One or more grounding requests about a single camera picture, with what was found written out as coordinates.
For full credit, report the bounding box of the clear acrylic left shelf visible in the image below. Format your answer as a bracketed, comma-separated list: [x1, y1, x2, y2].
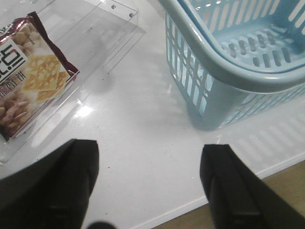
[0, 0, 139, 166]

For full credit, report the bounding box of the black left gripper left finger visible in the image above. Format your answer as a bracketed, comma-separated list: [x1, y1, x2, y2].
[0, 139, 99, 229]

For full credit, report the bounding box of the light blue plastic basket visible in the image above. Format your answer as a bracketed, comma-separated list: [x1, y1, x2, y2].
[160, 0, 305, 130]

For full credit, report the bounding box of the maroon cracker snack bag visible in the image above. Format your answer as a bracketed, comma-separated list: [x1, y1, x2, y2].
[0, 12, 79, 141]

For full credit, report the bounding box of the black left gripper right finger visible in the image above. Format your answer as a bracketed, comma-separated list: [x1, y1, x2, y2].
[200, 144, 305, 229]

